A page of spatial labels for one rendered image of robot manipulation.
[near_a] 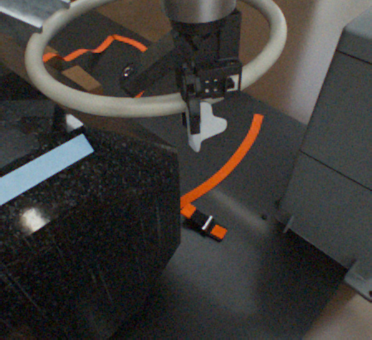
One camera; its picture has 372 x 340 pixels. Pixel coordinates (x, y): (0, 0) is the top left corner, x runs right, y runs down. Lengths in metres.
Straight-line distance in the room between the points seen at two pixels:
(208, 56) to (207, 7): 0.09
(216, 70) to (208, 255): 1.02
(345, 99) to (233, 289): 0.75
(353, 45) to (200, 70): 0.58
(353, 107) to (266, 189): 0.68
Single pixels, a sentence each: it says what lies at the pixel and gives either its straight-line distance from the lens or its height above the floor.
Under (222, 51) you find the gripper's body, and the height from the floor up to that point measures 1.02.
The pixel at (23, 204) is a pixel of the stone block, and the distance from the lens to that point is 0.67.
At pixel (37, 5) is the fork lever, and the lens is 0.91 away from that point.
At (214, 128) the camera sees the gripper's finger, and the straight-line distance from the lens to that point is 0.54.
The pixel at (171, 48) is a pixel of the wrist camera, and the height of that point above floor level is 1.03.
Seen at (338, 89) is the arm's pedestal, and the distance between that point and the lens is 1.05.
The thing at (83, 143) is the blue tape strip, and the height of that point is 0.80.
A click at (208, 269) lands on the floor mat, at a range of 1.39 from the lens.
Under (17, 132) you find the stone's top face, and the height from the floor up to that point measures 0.82.
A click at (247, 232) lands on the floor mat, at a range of 1.48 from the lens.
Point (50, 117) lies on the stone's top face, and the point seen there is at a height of 0.82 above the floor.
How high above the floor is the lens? 1.27
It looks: 48 degrees down
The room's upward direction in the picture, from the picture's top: straight up
